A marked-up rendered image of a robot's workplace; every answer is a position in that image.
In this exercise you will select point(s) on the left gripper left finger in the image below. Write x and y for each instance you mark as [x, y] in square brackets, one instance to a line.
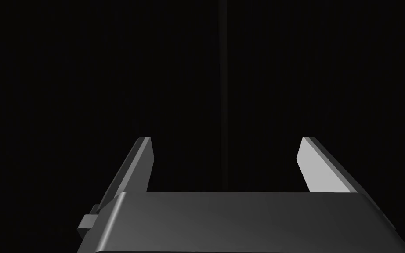
[135, 169]

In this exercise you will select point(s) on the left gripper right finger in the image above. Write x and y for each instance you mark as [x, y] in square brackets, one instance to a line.
[320, 172]

